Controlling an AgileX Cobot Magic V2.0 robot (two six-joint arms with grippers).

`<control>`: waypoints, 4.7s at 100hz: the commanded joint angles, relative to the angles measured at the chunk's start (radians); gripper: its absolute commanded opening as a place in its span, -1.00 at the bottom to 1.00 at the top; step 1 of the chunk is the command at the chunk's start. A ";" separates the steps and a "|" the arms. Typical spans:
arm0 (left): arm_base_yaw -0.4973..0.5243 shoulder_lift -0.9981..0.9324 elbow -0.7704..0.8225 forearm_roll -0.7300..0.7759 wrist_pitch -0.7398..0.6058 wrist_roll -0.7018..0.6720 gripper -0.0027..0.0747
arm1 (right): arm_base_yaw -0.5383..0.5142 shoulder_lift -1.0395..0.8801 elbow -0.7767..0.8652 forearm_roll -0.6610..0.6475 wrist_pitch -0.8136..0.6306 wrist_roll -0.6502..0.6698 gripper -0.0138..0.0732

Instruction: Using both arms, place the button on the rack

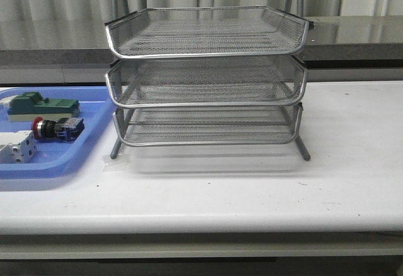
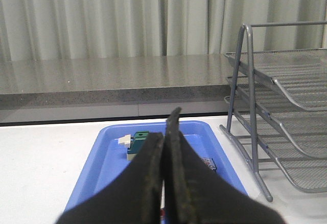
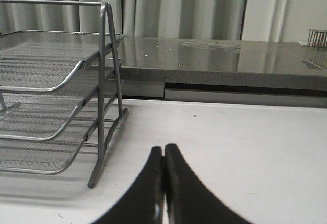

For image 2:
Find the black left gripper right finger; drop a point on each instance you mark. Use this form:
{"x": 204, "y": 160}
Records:
{"x": 195, "y": 194}

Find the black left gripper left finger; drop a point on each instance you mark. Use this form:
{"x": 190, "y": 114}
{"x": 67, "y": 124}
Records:
{"x": 132, "y": 197}

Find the red emergency stop button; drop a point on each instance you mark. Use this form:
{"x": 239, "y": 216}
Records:
{"x": 209, "y": 162}

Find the mesh tray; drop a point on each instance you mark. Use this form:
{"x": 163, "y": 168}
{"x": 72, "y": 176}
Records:
{"x": 299, "y": 75}
{"x": 305, "y": 174}
{"x": 280, "y": 121}

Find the blue plastic tray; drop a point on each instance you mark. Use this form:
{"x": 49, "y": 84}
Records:
{"x": 107, "y": 158}

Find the grey stone counter ledge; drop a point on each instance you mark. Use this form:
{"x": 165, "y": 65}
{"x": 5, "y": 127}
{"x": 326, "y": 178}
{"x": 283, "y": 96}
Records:
{"x": 110, "y": 88}

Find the white pleated curtain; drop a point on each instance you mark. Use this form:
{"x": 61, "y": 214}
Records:
{"x": 57, "y": 29}

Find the green and beige switch block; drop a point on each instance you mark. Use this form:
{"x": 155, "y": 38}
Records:
{"x": 133, "y": 143}

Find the grey metal rack frame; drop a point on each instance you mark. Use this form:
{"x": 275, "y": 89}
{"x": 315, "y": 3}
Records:
{"x": 242, "y": 81}

